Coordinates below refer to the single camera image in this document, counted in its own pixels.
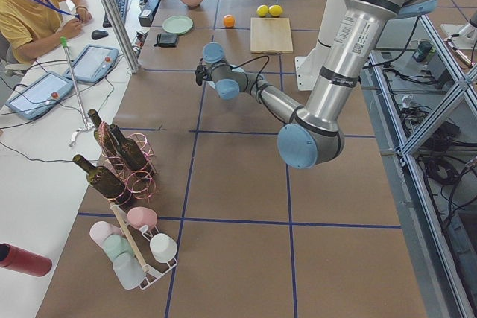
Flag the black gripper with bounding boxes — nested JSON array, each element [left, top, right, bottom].
[[195, 65, 207, 86]]

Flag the orange mandarin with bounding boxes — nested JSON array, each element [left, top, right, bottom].
[[223, 14, 236, 28]]

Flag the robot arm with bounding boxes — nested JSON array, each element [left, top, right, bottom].
[[195, 0, 437, 169]]

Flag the light blue plate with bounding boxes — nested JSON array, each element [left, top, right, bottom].
[[207, 67, 245, 90]]

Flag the light green plate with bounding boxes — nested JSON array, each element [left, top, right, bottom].
[[162, 16, 194, 35]]

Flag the dark grey folded cloth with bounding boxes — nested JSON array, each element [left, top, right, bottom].
[[154, 33, 179, 48]]

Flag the bamboo cutting board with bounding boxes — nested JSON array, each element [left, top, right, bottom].
[[250, 17, 294, 54]]

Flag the lower yellow lemon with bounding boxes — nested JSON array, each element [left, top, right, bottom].
[[256, 4, 269, 18]]

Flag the yellow lemon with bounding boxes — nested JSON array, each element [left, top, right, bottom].
[[268, 4, 283, 17], [256, 4, 269, 18]]

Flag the upper yellow lemon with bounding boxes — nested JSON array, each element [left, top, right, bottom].
[[268, 4, 283, 17]]

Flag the black keyboard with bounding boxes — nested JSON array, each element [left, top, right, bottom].
[[102, 0, 130, 29]]

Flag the dark wine bottle upper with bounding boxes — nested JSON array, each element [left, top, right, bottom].
[[109, 124, 151, 172]]

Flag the far teach pendant tablet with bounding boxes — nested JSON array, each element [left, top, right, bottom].
[[72, 44, 119, 84]]

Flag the teach pendant tablet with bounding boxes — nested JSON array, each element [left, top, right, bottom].
[[72, 44, 119, 84], [5, 71, 73, 120]]

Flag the black computer mouse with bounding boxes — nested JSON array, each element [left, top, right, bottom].
[[91, 29, 109, 40]]

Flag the green tipped metal stick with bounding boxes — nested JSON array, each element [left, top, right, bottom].
[[60, 36, 94, 148]]

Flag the pink cup top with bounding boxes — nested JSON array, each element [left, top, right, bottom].
[[127, 206, 158, 230]]

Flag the near teach pendant tablet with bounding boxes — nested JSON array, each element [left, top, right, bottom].
[[5, 71, 73, 120]]

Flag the person in yellow shirt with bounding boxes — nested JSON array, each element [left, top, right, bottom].
[[1, 0, 92, 64]]

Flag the white cup rack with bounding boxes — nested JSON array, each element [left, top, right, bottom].
[[110, 204, 177, 290]]

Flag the white cup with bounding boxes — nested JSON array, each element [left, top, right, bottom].
[[150, 233, 177, 264]]

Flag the pale pink cup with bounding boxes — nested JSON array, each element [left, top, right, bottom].
[[89, 221, 123, 248]]

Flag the pale green cup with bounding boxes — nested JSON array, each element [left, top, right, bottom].
[[101, 234, 134, 261]]

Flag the pale blue cup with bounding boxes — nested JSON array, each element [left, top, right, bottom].
[[113, 252, 146, 290]]

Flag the red cylinder bottle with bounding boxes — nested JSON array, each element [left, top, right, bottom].
[[1, 243, 52, 277]]

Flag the copper wire bottle rack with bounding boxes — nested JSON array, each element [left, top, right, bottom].
[[94, 121, 157, 203]]

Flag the aluminium frame post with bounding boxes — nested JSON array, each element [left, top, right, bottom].
[[101, 0, 140, 74]]

